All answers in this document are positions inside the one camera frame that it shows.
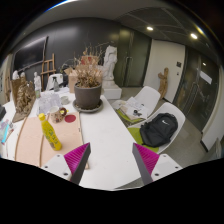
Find grey pot saucer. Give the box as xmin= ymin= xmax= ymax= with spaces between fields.
xmin=72 ymin=99 xmax=103 ymax=113

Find red round coaster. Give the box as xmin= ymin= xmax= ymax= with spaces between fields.
xmin=65 ymin=115 xmax=76 ymax=123

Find beige wooden board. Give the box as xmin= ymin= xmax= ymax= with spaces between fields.
xmin=15 ymin=112 xmax=83 ymax=167

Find brown carved relief sculpture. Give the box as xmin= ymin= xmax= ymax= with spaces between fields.
xmin=13 ymin=81 xmax=36 ymax=123

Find white plaster statue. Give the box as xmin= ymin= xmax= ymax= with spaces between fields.
xmin=102 ymin=45 xmax=117 ymax=89

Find blackboard on wall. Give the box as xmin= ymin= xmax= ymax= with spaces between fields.
xmin=14 ymin=37 xmax=47 ymax=71

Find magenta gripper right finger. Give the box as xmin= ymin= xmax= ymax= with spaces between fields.
xmin=132 ymin=143 xmax=159 ymax=185

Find black backpack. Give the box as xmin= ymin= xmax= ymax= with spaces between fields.
xmin=140 ymin=113 xmax=178 ymax=147

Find white tape roll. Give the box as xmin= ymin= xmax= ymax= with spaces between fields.
xmin=60 ymin=96 xmax=69 ymax=105

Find colourful holographic packet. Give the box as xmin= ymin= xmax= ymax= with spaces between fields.
xmin=0 ymin=120 xmax=14 ymax=144

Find newspaper sheet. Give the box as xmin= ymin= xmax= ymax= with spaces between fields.
xmin=37 ymin=92 xmax=62 ymax=114

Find white chair near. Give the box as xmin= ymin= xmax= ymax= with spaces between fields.
xmin=128 ymin=102 xmax=185 ymax=154

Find white chair far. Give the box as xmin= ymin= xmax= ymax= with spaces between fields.
xmin=111 ymin=85 xmax=162 ymax=122

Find wooden easel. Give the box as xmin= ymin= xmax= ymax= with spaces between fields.
xmin=41 ymin=54 xmax=56 ymax=82

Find spray bottle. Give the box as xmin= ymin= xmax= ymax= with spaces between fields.
xmin=53 ymin=77 xmax=60 ymax=92

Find black box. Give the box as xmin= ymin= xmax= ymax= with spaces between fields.
xmin=0 ymin=106 xmax=6 ymax=121

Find dried brown plant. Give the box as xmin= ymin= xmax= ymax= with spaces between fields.
xmin=74 ymin=45 xmax=103 ymax=88

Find green seat cushion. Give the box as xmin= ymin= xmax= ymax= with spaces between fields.
xmin=128 ymin=127 xmax=159 ymax=153

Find floral ceramic mug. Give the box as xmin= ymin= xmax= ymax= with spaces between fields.
xmin=49 ymin=106 xmax=67 ymax=123

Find yellow drink bottle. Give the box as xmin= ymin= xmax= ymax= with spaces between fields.
xmin=38 ymin=113 xmax=62 ymax=151

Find papers on chair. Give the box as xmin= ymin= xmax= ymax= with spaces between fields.
xmin=119 ymin=97 xmax=148 ymax=120

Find white chair behind table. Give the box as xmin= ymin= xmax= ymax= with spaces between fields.
xmin=46 ymin=73 xmax=63 ymax=91

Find small white figurine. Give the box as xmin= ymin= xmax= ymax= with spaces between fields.
xmin=34 ymin=72 xmax=41 ymax=91

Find cardboard box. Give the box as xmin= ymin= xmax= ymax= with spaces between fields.
xmin=65 ymin=68 xmax=78 ymax=93

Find grey plant pot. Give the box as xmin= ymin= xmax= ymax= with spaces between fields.
xmin=74 ymin=83 xmax=101 ymax=108

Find wooden figure sculpture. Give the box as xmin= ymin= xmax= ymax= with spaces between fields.
xmin=158 ymin=68 xmax=169 ymax=98

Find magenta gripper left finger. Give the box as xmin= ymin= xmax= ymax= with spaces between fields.
xmin=64 ymin=143 xmax=91 ymax=185

